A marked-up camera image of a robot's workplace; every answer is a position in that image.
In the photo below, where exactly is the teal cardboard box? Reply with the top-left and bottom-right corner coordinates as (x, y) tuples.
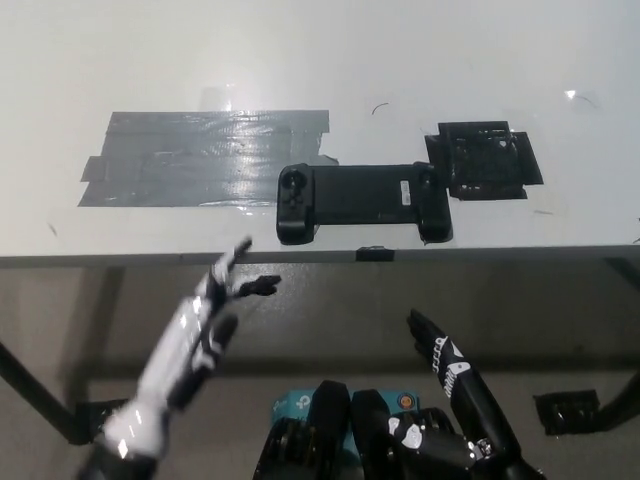
(269, 387), (416, 451)

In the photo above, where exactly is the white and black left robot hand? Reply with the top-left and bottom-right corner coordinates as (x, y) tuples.
(102, 238), (284, 459)

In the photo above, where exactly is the grey duct tape patch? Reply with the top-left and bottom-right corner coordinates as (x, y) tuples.
(77, 110), (341, 210)

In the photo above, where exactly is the black game controller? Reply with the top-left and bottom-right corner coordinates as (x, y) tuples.
(276, 159), (455, 247)

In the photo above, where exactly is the black floor tape patch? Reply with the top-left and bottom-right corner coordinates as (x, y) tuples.
(74, 398), (131, 446)
(532, 389), (601, 435)

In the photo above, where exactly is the black tape square patch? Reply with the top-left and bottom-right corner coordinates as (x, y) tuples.
(423, 121), (545, 201)

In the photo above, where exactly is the black table leg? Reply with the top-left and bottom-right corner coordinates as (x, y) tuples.
(0, 339), (96, 446)
(594, 359), (640, 431)

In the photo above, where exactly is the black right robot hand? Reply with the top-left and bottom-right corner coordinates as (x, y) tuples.
(388, 308), (521, 464)

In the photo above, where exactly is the small black tape piece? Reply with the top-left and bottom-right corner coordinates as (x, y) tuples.
(355, 244), (394, 262)

